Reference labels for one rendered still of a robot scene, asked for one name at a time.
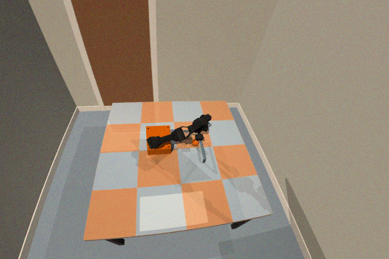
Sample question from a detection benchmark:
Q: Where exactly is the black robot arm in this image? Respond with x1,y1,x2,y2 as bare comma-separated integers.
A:
147,114,212,150

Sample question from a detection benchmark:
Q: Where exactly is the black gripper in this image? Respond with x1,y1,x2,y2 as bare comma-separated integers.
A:
195,127,204,141

